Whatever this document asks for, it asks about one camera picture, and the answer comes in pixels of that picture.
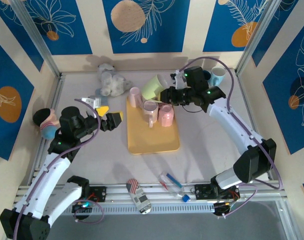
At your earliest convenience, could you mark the light green mug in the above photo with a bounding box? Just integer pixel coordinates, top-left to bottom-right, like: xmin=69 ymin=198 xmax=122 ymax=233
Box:
xmin=141 ymin=74 xmax=169 ymax=104

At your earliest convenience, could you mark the light pink handled mug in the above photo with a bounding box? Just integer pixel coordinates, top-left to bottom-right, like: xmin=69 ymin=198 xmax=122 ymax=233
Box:
xmin=141 ymin=100 xmax=159 ymax=129

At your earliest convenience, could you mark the light blue mug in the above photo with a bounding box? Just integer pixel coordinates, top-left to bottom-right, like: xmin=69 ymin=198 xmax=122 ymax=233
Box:
xmin=208 ymin=66 xmax=227 ymax=87

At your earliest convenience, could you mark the pale pink tall mug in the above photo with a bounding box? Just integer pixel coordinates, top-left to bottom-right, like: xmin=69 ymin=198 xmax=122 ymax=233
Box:
xmin=127 ymin=86 xmax=143 ymax=109

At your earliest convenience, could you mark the black-haired doll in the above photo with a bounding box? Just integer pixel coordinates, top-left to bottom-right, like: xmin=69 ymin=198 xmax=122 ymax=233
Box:
xmin=32 ymin=107 xmax=61 ymax=140

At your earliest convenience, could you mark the grey plush toy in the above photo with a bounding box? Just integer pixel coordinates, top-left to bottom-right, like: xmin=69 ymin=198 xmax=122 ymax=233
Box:
xmin=96 ymin=62 xmax=132 ymax=98

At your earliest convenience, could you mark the yellow plastic tray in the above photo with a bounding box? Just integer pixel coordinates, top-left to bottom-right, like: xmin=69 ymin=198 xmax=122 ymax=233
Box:
xmin=126 ymin=96 xmax=180 ymax=155

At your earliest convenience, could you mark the flag patterned pouch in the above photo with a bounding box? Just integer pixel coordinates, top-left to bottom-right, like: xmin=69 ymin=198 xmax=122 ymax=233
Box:
xmin=126 ymin=178 xmax=140 ymax=195

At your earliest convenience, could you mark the blue toothbrush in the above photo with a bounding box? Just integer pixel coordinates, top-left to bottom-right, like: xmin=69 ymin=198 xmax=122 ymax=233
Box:
xmin=166 ymin=172 xmax=183 ymax=188

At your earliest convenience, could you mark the white labelled can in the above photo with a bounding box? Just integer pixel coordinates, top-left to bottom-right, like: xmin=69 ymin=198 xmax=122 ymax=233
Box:
xmin=131 ymin=187 xmax=152 ymax=215

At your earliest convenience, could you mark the clear plastic bottle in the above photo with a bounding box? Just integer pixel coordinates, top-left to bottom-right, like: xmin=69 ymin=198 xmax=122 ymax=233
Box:
xmin=157 ymin=170 xmax=191 ymax=203

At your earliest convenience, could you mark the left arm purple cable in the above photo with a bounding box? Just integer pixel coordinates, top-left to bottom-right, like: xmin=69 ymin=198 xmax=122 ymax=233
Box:
xmin=12 ymin=98 xmax=104 ymax=240

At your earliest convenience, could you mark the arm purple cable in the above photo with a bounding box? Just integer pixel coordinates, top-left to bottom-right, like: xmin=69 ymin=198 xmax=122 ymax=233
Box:
xmin=12 ymin=98 xmax=104 ymax=240
xmin=176 ymin=56 xmax=284 ymax=220

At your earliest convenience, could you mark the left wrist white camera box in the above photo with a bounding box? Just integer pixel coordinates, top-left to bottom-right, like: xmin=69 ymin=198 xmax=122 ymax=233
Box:
xmin=81 ymin=96 xmax=102 ymax=110

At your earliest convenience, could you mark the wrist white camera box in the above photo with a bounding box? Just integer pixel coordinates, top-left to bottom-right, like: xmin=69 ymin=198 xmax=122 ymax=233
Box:
xmin=170 ymin=70 xmax=187 ymax=90
xmin=81 ymin=96 xmax=102 ymax=110

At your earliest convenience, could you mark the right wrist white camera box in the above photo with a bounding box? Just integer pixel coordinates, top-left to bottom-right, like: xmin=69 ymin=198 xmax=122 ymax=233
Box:
xmin=170 ymin=70 xmax=187 ymax=90

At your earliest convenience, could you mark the aluminium table side rail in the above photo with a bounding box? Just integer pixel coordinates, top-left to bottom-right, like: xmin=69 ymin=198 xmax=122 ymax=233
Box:
xmin=235 ymin=71 xmax=275 ymax=181
xmin=28 ymin=73 xmax=66 ymax=186

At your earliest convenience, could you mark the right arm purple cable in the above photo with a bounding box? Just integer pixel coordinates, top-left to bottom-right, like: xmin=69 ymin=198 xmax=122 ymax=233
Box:
xmin=176 ymin=56 xmax=284 ymax=220

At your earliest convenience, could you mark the aluminium mounting rail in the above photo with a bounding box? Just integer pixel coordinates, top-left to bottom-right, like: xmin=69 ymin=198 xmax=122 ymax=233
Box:
xmin=13 ymin=180 xmax=289 ymax=207

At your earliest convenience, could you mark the aluminium frame post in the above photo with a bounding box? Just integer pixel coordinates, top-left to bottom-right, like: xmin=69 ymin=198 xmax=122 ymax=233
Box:
xmin=235 ymin=0 xmax=280 ymax=77
xmin=9 ymin=0 xmax=62 ymax=78

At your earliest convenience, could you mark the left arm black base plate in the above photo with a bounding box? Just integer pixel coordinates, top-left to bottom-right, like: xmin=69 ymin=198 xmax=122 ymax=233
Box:
xmin=61 ymin=185 xmax=108 ymax=204

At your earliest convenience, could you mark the grey slotted cable duct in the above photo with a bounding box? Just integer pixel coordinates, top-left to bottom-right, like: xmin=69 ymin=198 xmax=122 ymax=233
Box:
xmin=23 ymin=202 xmax=215 ymax=217

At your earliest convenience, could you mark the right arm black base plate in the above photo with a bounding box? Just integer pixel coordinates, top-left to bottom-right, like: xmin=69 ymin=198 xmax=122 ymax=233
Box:
xmin=194 ymin=183 xmax=240 ymax=201

